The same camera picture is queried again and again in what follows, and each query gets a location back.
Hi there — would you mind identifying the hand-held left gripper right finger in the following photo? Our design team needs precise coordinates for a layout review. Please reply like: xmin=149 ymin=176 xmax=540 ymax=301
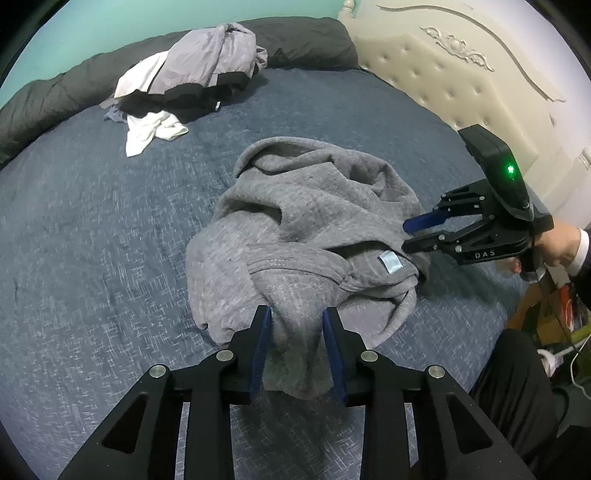
xmin=322 ymin=308 xmax=536 ymax=480

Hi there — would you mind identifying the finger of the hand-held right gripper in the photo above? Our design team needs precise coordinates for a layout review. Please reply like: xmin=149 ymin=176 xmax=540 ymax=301
xmin=403 ymin=181 xmax=497 ymax=234
xmin=402 ymin=219 xmax=527 ymax=266

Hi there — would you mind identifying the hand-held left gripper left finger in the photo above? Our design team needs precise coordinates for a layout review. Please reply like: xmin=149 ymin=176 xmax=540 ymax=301
xmin=58 ymin=305 xmax=273 ymax=480

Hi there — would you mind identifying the grey sweater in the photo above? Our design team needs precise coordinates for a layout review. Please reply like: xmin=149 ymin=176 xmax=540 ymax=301
xmin=186 ymin=137 xmax=432 ymax=400

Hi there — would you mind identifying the person's right forearm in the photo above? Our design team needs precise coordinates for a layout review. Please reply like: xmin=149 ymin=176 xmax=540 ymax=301
xmin=567 ymin=227 xmax=591 ymax=278

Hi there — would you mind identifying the pile of grey black clothes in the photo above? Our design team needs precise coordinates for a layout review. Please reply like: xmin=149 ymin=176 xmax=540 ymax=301
xmin=115 ymin=22 xmax=269 ymax=109

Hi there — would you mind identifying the person's right hand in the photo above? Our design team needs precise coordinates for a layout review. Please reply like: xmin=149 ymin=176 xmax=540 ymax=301
xmin=505 ymin=217 xmax=583 ymax=278

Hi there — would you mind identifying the orange box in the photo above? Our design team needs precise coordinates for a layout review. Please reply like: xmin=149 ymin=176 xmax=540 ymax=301
xmin=538 ymin=282 xmax=591 ymax=344

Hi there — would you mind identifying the cream tufted headboard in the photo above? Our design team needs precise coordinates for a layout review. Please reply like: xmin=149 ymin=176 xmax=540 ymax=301
xmin=337 ymin=0 xmax=591 ymax=222

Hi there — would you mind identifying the person's leg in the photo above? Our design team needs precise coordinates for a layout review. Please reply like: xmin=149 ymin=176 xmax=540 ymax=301
xmin=468 ymin=329 xmax=574 ymax=477

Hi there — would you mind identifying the white garment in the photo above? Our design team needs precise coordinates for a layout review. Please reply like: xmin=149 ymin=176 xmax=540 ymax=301
xmin=124 ymin=111 xmax=190 ymax=158

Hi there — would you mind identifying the black garment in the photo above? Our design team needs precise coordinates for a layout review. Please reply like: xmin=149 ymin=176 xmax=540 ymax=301
xmin=119 ymin=82 xmax=232 ymax=123

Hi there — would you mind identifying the white cable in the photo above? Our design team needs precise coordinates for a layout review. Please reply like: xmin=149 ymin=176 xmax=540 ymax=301
xmin=569 ymin=339 xmax=591 ymax=386

